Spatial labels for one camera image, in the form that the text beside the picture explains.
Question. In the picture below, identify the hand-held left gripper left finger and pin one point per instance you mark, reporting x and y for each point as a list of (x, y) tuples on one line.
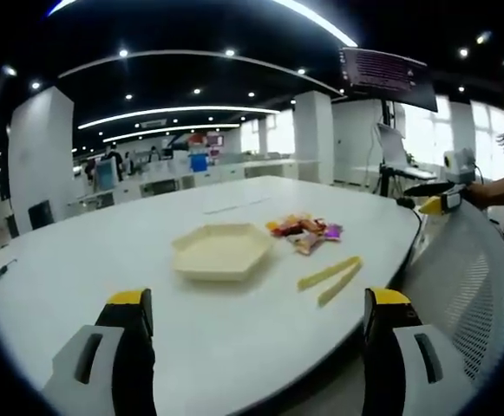
[(123, 346)]

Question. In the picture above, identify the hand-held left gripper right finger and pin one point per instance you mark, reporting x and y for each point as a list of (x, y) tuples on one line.
[(390, 355)]

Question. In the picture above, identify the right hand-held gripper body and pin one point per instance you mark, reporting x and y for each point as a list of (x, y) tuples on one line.
[(459, 167)]

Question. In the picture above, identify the yellow-green food tongs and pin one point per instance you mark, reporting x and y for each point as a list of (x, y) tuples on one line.
[(327, 272)]

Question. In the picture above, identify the pile of food snack packets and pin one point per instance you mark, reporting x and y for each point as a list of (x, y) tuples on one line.
[(303, 232)]

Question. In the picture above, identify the cream hexagonal container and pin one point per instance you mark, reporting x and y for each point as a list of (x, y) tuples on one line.
[(221, 251)]

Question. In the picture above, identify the person's right hand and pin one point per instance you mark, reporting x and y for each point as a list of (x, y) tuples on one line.
[(479, 195)]

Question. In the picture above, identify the white open laptop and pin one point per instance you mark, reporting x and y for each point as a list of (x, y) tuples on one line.
[(401, 151)]

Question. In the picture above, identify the black monitor stand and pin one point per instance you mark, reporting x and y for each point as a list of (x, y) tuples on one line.
[(389, 147)]

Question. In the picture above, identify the white mesh office chair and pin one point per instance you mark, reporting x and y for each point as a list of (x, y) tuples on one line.
[(464, 268)]

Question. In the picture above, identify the black computer monitor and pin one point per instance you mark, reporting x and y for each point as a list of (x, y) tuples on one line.
[(386, 73)]

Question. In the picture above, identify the black office chair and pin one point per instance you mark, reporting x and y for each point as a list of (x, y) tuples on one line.
[(40, 215)]

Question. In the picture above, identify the row of white desks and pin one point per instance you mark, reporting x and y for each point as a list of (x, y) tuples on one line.
[(199, 175)]

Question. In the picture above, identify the blue box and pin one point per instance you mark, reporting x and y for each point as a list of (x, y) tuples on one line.
[(198, 163)]

